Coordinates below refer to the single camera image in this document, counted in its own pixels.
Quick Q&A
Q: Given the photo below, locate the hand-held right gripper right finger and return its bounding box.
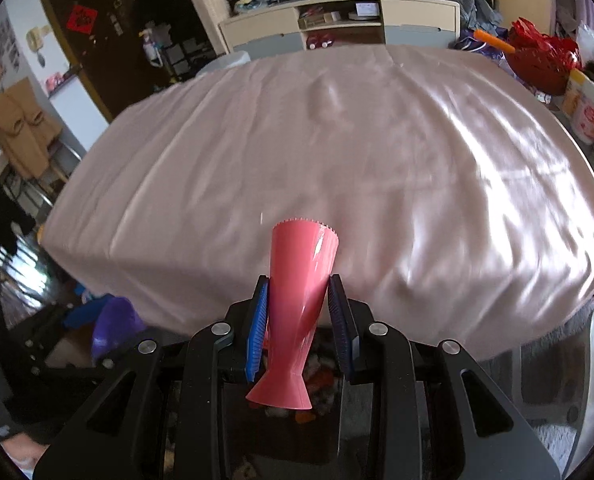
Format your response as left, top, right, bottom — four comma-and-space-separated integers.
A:
328, 273, 562, 480

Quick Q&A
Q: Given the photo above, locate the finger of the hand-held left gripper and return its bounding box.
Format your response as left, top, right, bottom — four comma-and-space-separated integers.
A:
23, 299, 109, 356
30, 354, 124, 388

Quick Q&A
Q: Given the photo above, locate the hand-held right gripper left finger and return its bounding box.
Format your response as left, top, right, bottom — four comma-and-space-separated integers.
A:
33, 275, 270, 480

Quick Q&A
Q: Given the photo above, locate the purple plastic item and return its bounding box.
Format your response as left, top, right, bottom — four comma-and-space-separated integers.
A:
91, 295, 147, 357

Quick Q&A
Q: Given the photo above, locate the pink plastic cup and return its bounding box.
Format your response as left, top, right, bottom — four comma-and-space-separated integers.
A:
245, 218, 339, 411

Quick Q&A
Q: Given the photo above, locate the person's left hand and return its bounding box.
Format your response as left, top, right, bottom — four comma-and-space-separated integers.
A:
1, 432, 47, 467

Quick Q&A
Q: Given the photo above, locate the pink satin cloth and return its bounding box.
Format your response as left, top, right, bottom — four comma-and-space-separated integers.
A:
41, 42, 594, 362

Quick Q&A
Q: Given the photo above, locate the brown coat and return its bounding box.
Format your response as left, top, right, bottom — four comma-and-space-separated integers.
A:
0, 79, 62, 179

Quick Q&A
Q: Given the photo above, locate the dark wooden door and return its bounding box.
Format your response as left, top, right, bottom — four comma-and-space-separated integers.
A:
32, 0, 179, 122

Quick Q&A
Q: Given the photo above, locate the white spray bottle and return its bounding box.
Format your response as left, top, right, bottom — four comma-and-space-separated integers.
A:
141, 24, 165, 69

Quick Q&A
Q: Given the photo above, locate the red square door sticker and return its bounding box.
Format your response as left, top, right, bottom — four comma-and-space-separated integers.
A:
66, 3, 99, 34

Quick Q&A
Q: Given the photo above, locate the cream grey cabinet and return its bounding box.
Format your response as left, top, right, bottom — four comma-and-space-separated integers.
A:
218, 0, 462, 55

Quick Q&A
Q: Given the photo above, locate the orange stick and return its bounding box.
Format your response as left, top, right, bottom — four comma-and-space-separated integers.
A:
473, 29, 518, 56

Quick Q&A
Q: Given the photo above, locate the white canister red label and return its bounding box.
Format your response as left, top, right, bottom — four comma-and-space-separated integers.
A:
561, 69, 594, 147

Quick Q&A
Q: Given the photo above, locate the cream wall intercom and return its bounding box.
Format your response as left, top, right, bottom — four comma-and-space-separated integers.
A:
26, 26, 51, 67

